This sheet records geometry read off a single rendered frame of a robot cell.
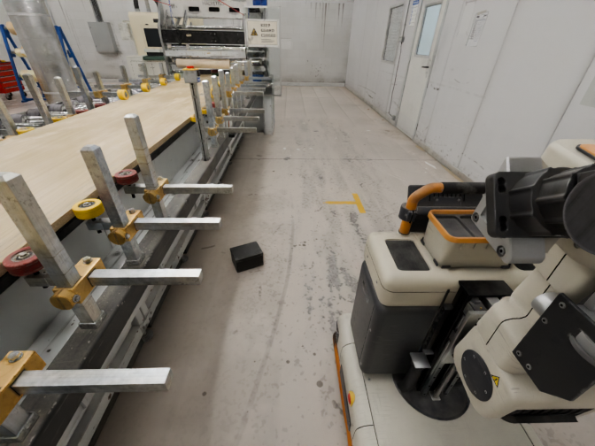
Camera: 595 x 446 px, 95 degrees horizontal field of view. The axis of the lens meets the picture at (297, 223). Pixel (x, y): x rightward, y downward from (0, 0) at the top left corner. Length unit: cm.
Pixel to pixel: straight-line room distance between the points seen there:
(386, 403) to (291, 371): 51
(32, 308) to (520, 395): 122
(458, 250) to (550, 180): 48
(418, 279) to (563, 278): 33
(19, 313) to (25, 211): 41
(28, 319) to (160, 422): 71
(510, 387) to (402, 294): 30
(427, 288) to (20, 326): 113
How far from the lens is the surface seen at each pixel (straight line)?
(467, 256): 91
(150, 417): 157
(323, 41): 1116
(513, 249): 47
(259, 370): 154
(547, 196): 42
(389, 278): 82
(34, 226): 77
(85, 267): 90
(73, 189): 126
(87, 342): 94
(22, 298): 109
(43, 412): 87
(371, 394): 121
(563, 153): 57
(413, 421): 122
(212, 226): 96
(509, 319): 72
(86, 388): 72
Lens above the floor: 135
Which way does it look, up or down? 34 degrees down
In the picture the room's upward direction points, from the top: 1 degrees clockwise
